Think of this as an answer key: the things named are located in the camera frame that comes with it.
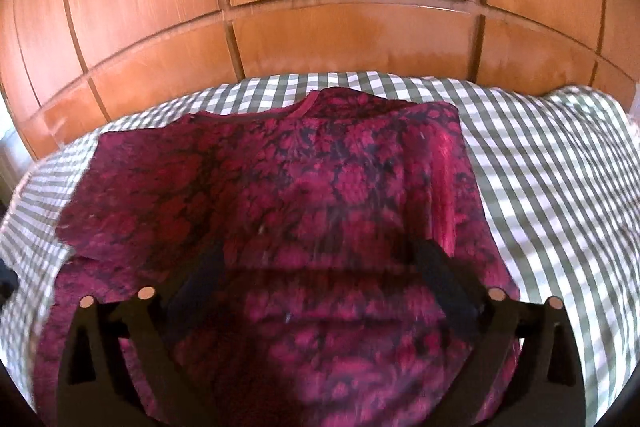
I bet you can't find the red patterned knit garment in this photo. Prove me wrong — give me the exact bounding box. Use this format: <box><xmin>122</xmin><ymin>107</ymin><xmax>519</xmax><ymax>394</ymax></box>
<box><xmin>32</xmin><ymin>88</ymin><xmax>524</xmax><ymax>427</ymax></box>

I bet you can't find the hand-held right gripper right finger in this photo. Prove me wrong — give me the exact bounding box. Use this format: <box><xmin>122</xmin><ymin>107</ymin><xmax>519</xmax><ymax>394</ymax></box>
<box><xmin>412</xmin><ymin>237</ymin><xmax>587</xmax><ymax>427</ymax></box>

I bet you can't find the green checkered bed sheet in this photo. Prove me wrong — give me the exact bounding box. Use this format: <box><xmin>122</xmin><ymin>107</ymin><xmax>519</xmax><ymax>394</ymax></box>
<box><xmin>0</xmin><ymin>72</ymin><xmax>640</xmax><ymax>427</ymax></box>

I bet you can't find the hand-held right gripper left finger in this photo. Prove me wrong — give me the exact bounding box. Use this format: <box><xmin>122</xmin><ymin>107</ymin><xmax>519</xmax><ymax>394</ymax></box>
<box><xmin>57</xmin><ymin>239</ymin><xmax>227</xmax><ymax>427</ymax></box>

